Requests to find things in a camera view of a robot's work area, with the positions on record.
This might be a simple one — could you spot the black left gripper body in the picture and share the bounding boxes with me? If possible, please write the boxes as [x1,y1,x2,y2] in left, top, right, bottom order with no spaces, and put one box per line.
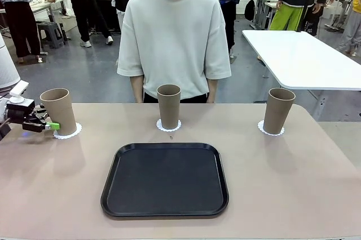
[6,99,36,132]

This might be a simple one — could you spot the brown paper cup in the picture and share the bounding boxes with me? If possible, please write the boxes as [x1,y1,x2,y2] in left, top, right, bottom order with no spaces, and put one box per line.
[39,88,78,136]
[156,83,182,130]
[263,87,296,135]

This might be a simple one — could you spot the white scalloped paper coaster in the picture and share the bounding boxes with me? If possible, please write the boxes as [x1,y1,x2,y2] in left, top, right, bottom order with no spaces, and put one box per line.
[52,122,83,140]
[257,119,285,136]
[156,118,182,132]

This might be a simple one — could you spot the person's left forearm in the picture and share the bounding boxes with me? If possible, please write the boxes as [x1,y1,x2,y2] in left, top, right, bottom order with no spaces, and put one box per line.
[206,78,219,104]

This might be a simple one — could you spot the person's right forearm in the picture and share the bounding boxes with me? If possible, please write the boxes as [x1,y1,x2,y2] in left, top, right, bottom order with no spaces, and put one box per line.
[129,75,145,104]

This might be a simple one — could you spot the grey step stool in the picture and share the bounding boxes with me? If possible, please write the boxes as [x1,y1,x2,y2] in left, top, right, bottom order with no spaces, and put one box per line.
[36,21,68,50]

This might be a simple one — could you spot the white background work table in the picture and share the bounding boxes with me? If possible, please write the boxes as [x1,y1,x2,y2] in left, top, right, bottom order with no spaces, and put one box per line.
[28,0,65,15]

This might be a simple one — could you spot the bending bystander in black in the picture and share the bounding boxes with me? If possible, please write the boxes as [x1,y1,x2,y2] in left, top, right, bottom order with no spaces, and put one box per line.
[46,0,114,48]

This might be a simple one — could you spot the black plastic tray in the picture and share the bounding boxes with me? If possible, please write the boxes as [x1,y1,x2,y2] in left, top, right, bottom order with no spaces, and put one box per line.
[100,142,230,220]

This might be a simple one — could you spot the person's black trousers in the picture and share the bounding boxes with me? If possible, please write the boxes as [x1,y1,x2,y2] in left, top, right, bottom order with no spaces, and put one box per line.
[143,92,211,104]

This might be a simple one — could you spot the person's beige shirt torso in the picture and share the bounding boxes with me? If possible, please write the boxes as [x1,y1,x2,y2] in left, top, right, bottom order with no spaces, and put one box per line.
[116,0,232,100]

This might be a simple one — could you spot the black backpack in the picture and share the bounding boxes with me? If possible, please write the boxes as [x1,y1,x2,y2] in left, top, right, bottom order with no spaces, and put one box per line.
[244,0,256,22]

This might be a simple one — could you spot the large white table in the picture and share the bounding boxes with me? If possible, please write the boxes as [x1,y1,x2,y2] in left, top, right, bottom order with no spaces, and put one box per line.
[241,29,361,121]

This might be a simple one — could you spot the bystander in yellow top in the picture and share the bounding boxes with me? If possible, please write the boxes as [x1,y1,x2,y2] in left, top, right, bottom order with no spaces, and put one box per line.
[337,0,361,56]

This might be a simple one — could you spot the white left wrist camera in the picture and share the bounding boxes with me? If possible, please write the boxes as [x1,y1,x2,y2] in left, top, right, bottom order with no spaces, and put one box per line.
[8,80,30,104]

